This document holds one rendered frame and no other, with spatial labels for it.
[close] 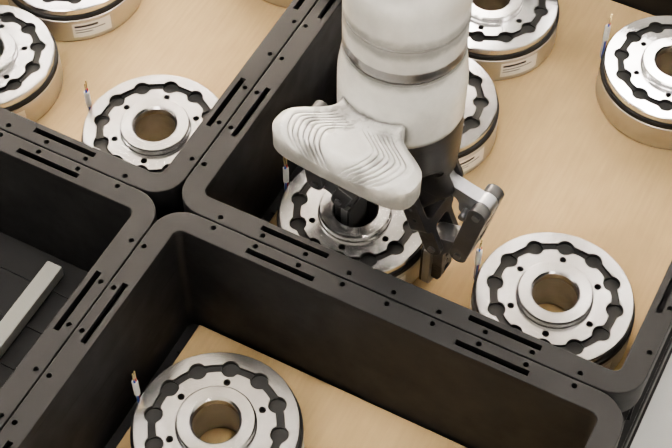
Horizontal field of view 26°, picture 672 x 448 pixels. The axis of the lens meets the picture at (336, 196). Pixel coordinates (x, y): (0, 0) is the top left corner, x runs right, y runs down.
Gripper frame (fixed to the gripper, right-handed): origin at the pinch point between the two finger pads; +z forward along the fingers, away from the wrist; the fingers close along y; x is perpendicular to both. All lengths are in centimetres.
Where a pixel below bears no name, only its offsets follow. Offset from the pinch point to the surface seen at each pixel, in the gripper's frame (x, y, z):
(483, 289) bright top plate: 0.7, -7.2, -0.8
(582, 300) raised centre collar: -1.5, -12.9, -1.3
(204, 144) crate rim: 4.8, 11.1, -7.5
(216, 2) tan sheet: -13.4, 23.8, 2.5
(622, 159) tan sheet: -16.1, -9.4, 2.4
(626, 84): -20.0, -7.3, -0.6
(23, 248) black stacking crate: 12.4, 21.6, 2.7
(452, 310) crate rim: 7.2, -8.0, -7.6
